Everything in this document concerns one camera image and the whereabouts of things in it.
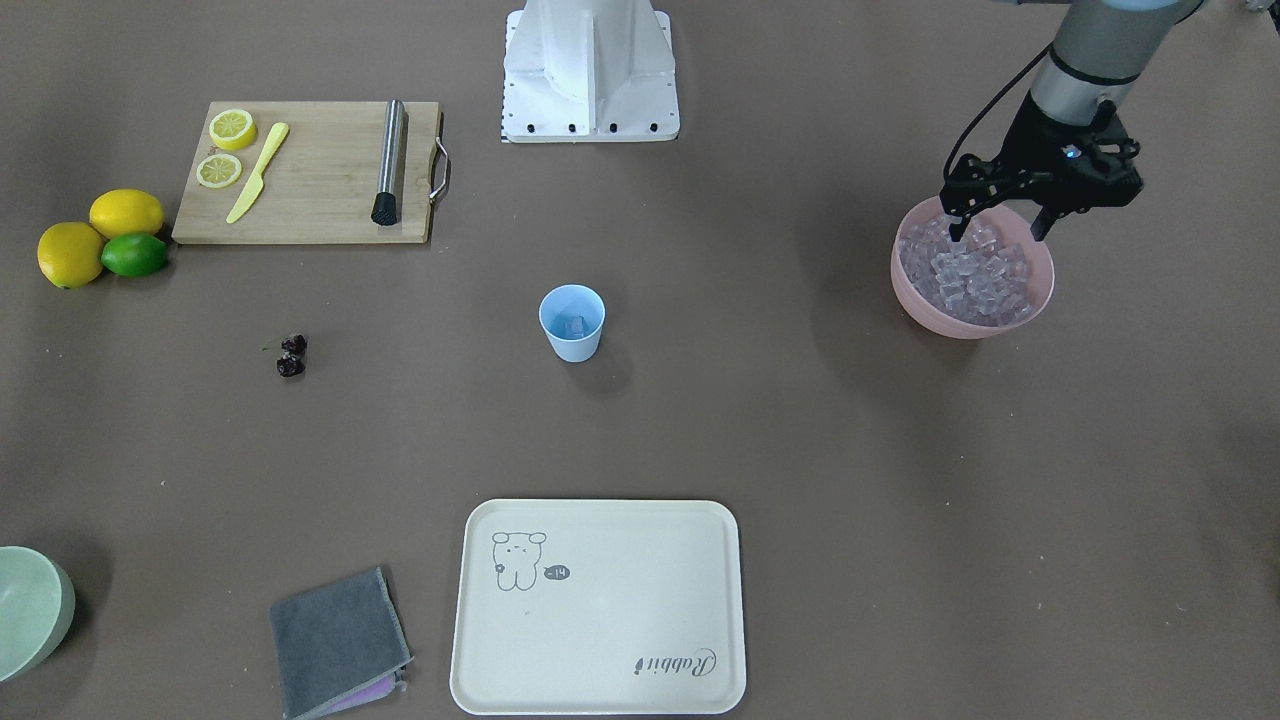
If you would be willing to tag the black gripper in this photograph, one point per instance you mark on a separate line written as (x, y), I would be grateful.
(1033, 146)

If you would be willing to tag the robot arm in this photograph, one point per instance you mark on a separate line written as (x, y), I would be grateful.
(1098, 53)

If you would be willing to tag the pile of clear ice cubes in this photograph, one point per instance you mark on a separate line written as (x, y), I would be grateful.
(982, 280)

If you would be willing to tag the light blue plastic cup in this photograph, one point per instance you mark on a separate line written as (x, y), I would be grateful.
(572, 299)

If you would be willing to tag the ice cube in cup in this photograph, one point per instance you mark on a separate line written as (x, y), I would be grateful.
(573, 327)

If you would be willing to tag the dark red cherries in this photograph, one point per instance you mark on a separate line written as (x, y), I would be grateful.
(291, 361)

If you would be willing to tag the pink bowl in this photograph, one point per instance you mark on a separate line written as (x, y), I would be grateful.
(1015, 228)

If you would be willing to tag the cream rabbit tray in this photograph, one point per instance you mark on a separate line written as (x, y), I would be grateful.
(599, 606)

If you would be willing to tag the steel muddler black tip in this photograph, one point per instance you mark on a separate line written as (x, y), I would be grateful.
(386, 206)

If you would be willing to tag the wooden cutting board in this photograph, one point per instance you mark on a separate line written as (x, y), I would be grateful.
(322, 182)

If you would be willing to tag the yellow plastic knife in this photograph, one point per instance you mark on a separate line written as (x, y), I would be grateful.
(255, 183)

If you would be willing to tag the upper lemon slice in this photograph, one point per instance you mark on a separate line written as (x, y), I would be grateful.
(233, 129)

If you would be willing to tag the lemon slice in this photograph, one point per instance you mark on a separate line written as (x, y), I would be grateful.
(218, 171)
(233, 129)

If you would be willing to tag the grey folded cloth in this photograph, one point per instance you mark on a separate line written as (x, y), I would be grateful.
(338, 646)

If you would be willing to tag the lower lemon slice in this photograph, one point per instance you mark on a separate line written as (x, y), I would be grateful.
(218, 171)

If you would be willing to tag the green lime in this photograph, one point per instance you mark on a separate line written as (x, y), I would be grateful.
(134, 254)

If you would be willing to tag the yellow lemon near scoop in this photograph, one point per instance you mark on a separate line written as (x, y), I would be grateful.
(126, 211)

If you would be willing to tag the mint green bowl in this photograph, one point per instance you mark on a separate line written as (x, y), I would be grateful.
(38, 603)

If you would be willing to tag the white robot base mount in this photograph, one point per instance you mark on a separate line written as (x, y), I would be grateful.
(589, 72)

